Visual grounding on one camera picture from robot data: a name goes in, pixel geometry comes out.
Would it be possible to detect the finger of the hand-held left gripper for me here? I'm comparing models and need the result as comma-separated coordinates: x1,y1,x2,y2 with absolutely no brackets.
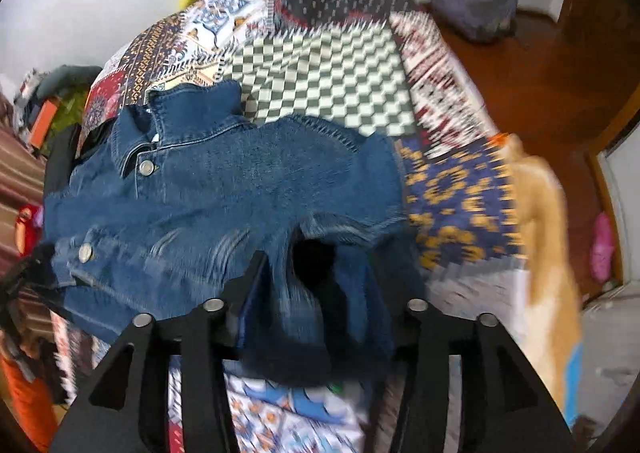
0,243,59,300

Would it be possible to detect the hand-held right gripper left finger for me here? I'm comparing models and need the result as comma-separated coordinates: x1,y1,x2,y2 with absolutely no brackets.
50,249,272,453

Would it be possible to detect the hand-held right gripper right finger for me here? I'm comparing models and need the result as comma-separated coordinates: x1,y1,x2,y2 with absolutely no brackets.
364,299,577,453

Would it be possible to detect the blue denim jacket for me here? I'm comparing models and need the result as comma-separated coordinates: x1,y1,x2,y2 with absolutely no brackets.
42,80,427,385

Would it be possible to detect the red plush toy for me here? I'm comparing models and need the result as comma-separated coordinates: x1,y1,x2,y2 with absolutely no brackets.
15,205,45,255

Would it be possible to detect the brown striped curtain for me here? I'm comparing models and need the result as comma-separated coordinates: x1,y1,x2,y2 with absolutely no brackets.
0,125,51,279

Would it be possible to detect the black garment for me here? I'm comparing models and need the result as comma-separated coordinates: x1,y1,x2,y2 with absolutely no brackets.
45,125,117,194

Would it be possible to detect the orange cloth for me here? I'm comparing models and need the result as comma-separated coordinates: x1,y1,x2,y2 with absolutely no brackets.
0,347,57,450

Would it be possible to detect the orange box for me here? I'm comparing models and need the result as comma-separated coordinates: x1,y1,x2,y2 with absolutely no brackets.
29,100,57,147

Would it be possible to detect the orange fleece blanket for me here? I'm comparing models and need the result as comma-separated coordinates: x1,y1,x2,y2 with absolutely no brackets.
500,133,587,430

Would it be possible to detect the grey-green garment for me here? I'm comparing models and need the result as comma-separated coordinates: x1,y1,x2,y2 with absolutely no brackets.
40,65,104,90

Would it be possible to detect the patchwork printed blanket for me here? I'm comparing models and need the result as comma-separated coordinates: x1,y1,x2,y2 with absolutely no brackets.
50,0,532,453

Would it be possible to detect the pink slipper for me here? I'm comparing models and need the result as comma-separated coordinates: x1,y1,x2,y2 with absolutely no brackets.
589,212,615,280

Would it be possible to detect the white heart-print wardrobe door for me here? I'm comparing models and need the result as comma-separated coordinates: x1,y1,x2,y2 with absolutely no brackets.
590,123,640,295

